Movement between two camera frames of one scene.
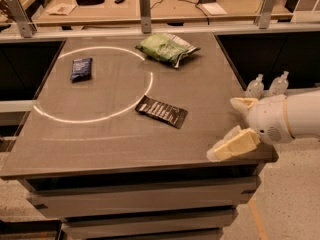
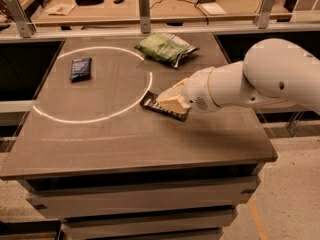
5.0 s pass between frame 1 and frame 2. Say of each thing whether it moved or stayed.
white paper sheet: stayed
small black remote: stayed
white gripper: moved
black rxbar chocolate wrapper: moved
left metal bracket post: stayed
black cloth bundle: stayed
